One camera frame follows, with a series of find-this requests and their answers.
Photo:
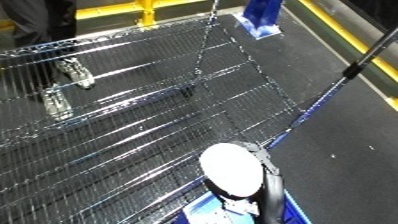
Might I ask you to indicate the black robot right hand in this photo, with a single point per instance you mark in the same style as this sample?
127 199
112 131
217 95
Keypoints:
273 196

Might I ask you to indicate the white paper cup green band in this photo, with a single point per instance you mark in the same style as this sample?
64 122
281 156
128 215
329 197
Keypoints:
231 168

